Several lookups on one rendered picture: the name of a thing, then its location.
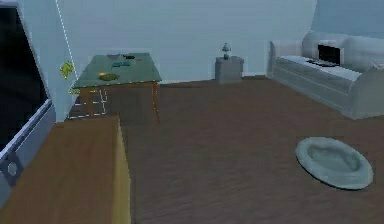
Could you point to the grey round pet bed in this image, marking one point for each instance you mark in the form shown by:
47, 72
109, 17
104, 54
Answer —
334, 163

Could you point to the small grey table lamp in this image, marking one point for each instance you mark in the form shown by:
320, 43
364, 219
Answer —
226, 50

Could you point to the green plate with food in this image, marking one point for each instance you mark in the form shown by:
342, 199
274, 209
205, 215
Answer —
108, 77

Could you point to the grey sofa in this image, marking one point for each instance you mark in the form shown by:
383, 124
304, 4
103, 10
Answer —
333, 76

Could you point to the black small object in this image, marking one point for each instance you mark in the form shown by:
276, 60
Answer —
129, 56

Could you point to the grey bowl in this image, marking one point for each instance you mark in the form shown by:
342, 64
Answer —
113, 55

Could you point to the black television set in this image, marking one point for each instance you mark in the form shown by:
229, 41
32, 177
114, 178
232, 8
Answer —
20, 86

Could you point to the green house plant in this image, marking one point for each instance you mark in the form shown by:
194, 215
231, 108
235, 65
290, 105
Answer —
67, 69

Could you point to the grey side stand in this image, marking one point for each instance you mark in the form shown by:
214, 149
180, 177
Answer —
228, 69

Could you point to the black laptop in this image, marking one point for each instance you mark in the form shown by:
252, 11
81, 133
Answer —
329, 54

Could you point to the green topped wooden table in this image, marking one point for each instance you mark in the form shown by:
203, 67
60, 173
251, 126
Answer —
120, 71

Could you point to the teal flat object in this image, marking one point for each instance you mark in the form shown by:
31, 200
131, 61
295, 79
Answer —
120, 64

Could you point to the brown wooden television stand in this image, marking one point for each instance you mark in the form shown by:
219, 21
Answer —
66, 173

